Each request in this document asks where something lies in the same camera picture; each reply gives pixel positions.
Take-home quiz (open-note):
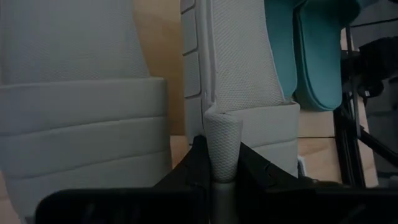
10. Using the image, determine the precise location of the green rubber slide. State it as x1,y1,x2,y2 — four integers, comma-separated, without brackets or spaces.
264,0,299,101
294,0,379,112

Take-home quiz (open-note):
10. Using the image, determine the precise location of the black aluminium table frame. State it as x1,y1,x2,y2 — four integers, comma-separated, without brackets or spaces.
334,90,398,189

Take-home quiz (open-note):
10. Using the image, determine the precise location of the grey rubber slide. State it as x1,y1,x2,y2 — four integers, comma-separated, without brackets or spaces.
0,0,172,223
180,0,301,184

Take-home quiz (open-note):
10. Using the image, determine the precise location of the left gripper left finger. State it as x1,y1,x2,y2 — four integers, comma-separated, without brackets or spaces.
35,135,212,224

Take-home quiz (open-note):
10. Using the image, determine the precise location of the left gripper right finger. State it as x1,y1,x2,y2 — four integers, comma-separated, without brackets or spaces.
234,141,398,224

